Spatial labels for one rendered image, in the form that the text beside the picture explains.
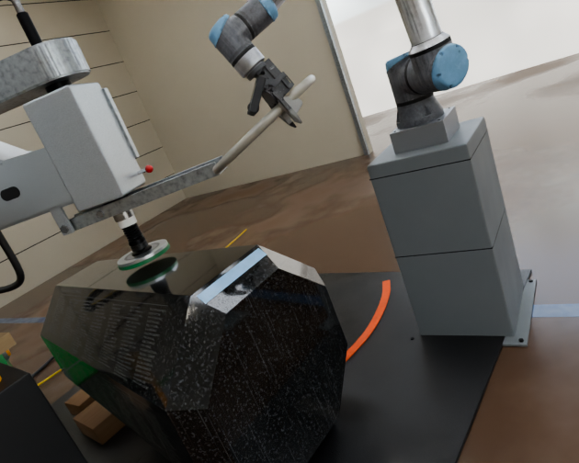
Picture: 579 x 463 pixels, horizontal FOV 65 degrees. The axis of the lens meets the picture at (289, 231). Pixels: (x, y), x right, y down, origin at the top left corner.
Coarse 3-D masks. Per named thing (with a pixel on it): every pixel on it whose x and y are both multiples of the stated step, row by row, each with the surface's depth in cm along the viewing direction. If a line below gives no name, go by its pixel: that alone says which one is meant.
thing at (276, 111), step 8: (304, 80) 148; (312, 80) 152; (296, 88) 144; (304, 88) 146; (296, 96) 143; (272, 112) 140; (280, 112) 141; (264, 120) 140; (272, 120) 141; (256, 128) 141; (264, 128) 141; (248, 136) 142; (256, 136) 142; (240, 144) 143; (248, 144) 144; (232, 152) 146; (240, 152) 146; (224, 160) 149; (232, 160) 148; (216, 168) 155
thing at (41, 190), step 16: (0, 144) 183; (0, 160) 170; (16, 160) 168; (32, 160) 167; (48, 160) 167; (0, 176) 171; (16, 176) 170; (32, 176) 170; (48, 176) 169; (0, 192) 173; (16, 192) 172; (32, 192) 172; (48, 192) 171; (64, 192) 170; (0, 208) 176; (16, 208) 175; (32, 208) 174; (48, 208) 173; (0, 224) 178; (64, 224) 177
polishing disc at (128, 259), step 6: (162, 240) 193; (156, 246) 185; (162, 246) 183; (132, 252) 192; (150, 252) 181; (156, 252) 180; (120, 258) 189; (126, 258) 185; (132, 258) 181; (138, 258) 178; (144, 258) 178; (120, 264) 180; (126, 264) 178; (132, 264) 177
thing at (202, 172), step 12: (192, 168) 178; (204, 168) 166; (168, 180) 169; (180, 180) 168; (192, 180) 168; (204, 180) 167; (132, 192) 184; (144, 192) 171; (156, 192) 171; (168, 192) 170; (108, 204) 175; (120, 204) 174; (132, 204) 174; (84, 216) 177; (96, 216) 177; (108, 216) 176; (60, 228) 176
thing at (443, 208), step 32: (480, 128) 184; (384, 160) 184; (416, 160) 175; (448, 160) 169; (480, 160) 177; (384, 192) 188; (416, 192) 181; (448, 192) 174; (480, 192) 171; (416, 224) 187; (448, 224) 180; (480, 224) 174; (416, 256) 194; (448, 256) 186; (480, 256) 180; (512, 256) 204; (416, 288) 201; (448, 288) 193; (480, 288) 186; (512, 288) 196; (416, 320) 209; (448, 320) 200; (480, 320) 192; (512, 320) 189
